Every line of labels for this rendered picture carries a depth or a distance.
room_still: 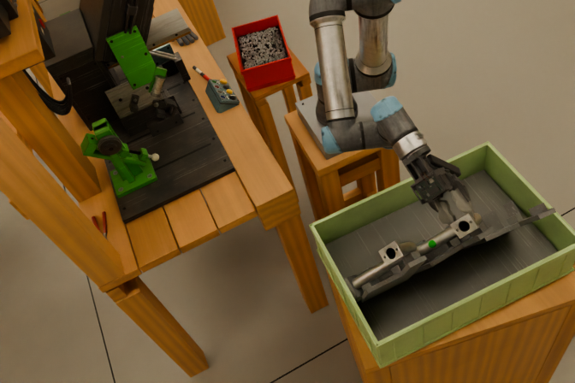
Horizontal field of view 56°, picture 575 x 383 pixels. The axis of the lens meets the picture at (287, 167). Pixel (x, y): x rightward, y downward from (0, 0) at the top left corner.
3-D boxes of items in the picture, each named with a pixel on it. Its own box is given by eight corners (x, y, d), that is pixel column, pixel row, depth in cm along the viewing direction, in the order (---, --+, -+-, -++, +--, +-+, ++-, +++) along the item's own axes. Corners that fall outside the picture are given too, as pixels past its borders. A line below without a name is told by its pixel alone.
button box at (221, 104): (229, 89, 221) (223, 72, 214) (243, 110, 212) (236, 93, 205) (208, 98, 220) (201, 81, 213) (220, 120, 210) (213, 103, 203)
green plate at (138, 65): (158, 70, 208) (133, 19, 196) (162, 77, 201) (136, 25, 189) (131, 83, 206) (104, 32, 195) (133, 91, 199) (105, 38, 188)
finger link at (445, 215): (443, 240, 126) (426, 204, 128) (453, 234, 131) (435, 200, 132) (455, 236, 124) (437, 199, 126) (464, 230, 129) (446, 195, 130)
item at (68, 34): (117, 72, 237) (80, 7, 212) (133, 113, 218) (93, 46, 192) (78, 90, 235) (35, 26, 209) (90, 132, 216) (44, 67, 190)
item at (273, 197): (180, 12, 285) (170, -13, 274) (302, 214, 190) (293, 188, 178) (156, 23, 283) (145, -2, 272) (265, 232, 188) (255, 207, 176)
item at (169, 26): (179, 14, 220) (176, 8, 218) (191, 33, 210) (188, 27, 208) (89, 53, 215) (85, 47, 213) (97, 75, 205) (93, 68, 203)
